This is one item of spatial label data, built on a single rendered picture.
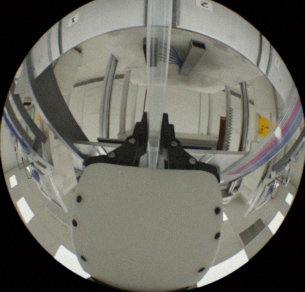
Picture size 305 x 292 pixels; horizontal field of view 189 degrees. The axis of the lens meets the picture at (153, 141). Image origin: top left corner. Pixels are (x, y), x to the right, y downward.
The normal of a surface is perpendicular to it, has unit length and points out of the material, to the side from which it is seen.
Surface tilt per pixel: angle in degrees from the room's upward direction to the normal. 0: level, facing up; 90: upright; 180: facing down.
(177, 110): 90
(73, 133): 90
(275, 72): 44
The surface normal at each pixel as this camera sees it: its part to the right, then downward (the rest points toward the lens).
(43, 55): -0.07, 0.83
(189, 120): -0.04, 0.18
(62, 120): 1.00, 0.07
